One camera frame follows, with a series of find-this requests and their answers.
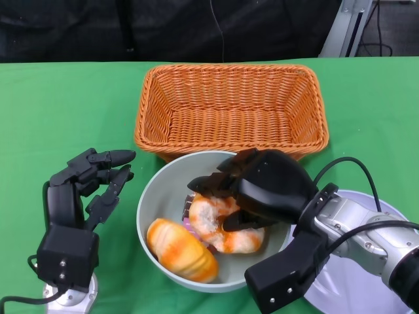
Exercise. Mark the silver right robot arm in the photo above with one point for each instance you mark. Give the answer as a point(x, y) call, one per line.
point(360, 242)

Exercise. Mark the black backdrop cloth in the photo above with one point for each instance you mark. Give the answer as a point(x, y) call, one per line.
point(131, 26)

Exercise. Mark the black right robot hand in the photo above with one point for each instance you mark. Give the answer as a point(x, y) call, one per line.
point(271, 186)

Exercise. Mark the orange wicker basket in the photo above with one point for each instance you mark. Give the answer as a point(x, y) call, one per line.
point(229, 124)

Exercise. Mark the magenta pink cake slice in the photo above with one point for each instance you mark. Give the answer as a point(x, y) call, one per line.
point(191, 227)

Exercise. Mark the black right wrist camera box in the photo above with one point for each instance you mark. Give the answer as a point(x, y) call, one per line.
point(284, 278)

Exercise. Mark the lavender plate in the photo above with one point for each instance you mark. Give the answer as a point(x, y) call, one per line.
point(357, 288)

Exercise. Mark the orange oval bread loaf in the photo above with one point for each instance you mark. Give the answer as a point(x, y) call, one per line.
point(180, 252)

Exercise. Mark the pale green bowl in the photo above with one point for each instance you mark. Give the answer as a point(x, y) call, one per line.
point(167, 186)

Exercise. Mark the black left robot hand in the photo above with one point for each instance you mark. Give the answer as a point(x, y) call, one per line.
point(62, 202)

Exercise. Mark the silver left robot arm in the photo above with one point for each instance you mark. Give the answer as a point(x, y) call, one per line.
point(72, 299)

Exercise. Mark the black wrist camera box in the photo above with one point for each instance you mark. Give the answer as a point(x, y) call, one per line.
point(65, 255)
point(284, 278)

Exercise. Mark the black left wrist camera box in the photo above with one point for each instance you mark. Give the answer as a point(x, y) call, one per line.
point(65, 255)

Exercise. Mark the grey metal stand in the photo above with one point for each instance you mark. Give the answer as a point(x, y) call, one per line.
point(343, 29)

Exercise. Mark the chocolate layered cake slice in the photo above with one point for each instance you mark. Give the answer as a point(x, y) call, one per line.
point(189, 206)

